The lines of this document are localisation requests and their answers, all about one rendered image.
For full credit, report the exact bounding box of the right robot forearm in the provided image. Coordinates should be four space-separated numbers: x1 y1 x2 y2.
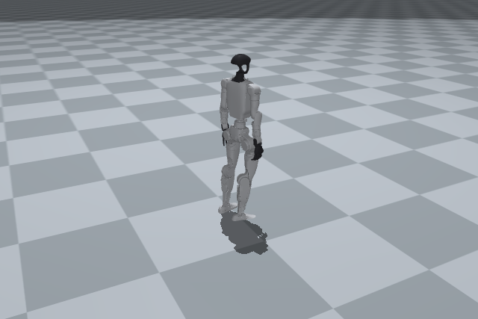
252 112 262 144

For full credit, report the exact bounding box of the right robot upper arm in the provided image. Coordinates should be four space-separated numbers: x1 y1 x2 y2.
247 83 261 119

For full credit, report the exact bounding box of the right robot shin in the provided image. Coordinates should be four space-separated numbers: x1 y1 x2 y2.
237 177 252 217

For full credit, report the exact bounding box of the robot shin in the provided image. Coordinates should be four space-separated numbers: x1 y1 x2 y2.
237 177 252 217
221 166 235 207

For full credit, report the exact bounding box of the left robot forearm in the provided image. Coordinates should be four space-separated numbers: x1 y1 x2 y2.
220 107 229 129

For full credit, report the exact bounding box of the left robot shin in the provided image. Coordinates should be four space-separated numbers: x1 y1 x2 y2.
221 166 235 207

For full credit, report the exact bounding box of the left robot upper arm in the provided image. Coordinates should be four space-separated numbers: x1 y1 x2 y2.
220 78 229 110

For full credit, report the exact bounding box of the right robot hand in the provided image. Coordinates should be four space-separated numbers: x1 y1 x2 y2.
251 139 264 161

